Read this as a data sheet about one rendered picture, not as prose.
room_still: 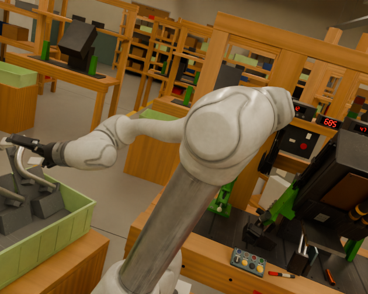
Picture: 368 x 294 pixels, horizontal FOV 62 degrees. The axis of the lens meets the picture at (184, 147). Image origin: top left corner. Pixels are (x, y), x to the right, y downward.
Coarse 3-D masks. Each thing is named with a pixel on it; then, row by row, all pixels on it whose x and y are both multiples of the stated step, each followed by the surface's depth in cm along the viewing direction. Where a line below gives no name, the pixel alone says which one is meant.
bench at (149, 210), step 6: (162, 192) 183; (156, 198) 174; (150, 204) 167; (156, 204) 168; (150, 210) 161; (246, 210) 192; (252, 210) 194; (126, 252) 147; (360, 252) 183; (366, 252) 185
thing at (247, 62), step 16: (176, 32) 794; (192, 32) 783; (256, 48) 774; (192, 64) 816; (240, 64) 787; (256, 64) 789; (192, 80) 830; (240, 80) 803; (256, 80) 804; (160, 96) 851; (176, 96) 839
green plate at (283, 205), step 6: (294, 180) 151; (288, 192) 149; (294, 192) 142; (282, 198) 151; (288, 198) 144; (294, 198) 144; (276, 204) 154; (282, 204) 146; (288, 204) 145; (270, 210) 156; (276, 210) 148; (282, 210) 147; (288, 210) 146; (288, 216) 147
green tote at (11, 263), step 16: (48, 176) 149; (16, 192) 150; (64, 192) 147; (80, 192) 144; (80, 208) 133; (64, 224) 125; (80, 224) 136; (32, 240) 111; (48, 240) 120; (64, 240) 130; (0, 256) 99; (16, 256) 106; (32, 256) 114; (48, 256) 123; (0, 272) 102; (16, 272) 110; (0, 288) 105
